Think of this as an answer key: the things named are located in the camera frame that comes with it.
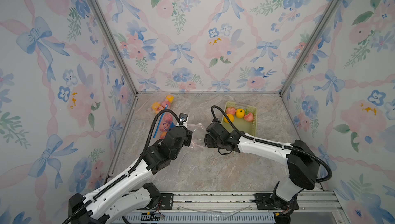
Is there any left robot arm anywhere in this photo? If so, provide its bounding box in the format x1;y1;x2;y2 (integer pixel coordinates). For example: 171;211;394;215
65;126;192;224

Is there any black cable hose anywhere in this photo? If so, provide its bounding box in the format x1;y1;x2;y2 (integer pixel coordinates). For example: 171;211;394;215
61;109;183;224
211;105;333;183

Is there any blue zipper clear bag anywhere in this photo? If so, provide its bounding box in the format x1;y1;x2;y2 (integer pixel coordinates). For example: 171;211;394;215
153;102;175;139

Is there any left black cable hose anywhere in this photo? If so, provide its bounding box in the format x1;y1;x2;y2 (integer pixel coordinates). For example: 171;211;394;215
61;109;183;224

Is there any right black cable hose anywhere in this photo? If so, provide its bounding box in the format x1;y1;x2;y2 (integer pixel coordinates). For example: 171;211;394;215
211;105;333;183

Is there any green plastic basket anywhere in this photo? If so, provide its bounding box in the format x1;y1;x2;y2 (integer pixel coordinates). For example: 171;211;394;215
221;101;258;136

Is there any yellow peach with leaf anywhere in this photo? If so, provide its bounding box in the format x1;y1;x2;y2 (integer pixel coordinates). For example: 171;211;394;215
235;109;245;119

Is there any pink peach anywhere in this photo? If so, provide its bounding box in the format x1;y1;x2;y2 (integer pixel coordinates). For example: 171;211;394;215
163;113;173;125
244;112;255;122
225;107;236;115

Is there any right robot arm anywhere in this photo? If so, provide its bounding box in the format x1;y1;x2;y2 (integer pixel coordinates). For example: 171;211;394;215
204;122;320;210

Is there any pink zipper clear bag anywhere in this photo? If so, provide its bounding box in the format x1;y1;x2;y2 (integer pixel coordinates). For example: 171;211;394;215
136;93;175;114
187;123;206;152

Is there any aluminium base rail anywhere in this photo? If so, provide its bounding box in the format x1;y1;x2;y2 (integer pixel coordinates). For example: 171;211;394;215
81;191;346;224

